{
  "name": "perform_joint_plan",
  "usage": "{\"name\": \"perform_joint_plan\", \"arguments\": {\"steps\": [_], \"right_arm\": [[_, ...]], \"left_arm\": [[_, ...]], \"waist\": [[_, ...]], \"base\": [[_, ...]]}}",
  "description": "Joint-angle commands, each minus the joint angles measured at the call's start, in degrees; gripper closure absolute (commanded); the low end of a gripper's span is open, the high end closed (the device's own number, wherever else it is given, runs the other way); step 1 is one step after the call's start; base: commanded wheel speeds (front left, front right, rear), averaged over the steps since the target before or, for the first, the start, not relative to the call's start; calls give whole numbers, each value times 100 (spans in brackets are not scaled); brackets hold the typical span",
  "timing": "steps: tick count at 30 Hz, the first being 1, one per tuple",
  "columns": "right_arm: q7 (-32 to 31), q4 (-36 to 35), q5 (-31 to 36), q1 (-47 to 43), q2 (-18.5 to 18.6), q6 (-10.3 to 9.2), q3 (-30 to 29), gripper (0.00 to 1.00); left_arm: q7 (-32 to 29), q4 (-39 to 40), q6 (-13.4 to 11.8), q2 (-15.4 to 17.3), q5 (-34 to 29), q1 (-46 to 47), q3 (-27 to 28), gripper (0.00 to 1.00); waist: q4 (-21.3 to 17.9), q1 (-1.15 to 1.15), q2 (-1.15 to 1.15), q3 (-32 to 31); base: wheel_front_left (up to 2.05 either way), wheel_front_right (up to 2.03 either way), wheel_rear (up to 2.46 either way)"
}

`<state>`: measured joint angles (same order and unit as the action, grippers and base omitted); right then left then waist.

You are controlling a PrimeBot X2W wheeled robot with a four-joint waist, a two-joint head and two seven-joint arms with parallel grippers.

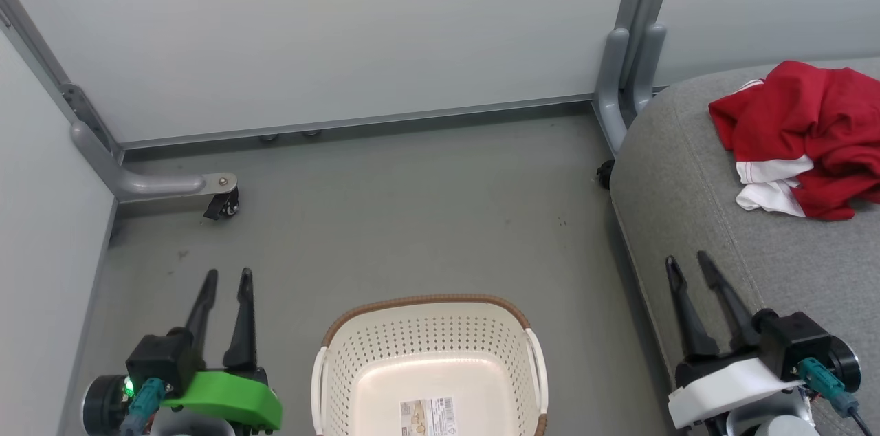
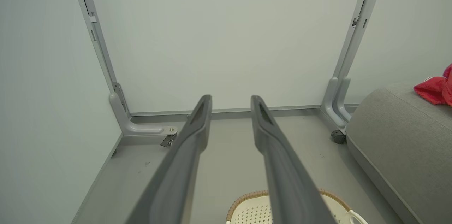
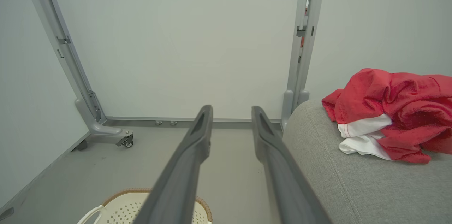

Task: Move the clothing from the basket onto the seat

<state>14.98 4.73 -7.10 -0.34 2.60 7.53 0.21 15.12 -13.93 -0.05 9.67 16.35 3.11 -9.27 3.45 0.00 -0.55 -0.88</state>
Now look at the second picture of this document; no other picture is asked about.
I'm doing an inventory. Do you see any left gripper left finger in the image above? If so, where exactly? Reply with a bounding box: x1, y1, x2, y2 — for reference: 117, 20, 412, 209
125, 94, 213, 224

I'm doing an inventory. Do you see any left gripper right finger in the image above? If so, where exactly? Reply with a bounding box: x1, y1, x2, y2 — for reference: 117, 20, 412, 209
250, 95, 337, 224

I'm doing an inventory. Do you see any red clothing with white trim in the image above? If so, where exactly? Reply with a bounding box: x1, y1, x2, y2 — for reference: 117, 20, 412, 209
413, 63, 452, 108

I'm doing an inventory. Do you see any white perforated basket woven rim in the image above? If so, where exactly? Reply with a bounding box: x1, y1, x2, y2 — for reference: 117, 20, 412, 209
226, 189, 368, 224

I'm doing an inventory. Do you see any black caster wheel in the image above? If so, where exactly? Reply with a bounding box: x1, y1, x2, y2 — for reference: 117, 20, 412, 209
331, 129, 347, 145

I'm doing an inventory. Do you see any grey fabric sofa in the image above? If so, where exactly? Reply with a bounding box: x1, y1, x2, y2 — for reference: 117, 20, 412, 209
346, 83, 452, 224

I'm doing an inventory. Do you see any grey partition bottom rail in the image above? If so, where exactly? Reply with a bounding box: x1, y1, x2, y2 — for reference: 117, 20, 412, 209
129, 104, 360, 116

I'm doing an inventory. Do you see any grey partition post with foot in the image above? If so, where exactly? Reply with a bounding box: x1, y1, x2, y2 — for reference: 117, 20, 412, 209
69, 0, 178, 147
320, 0, 388, 133

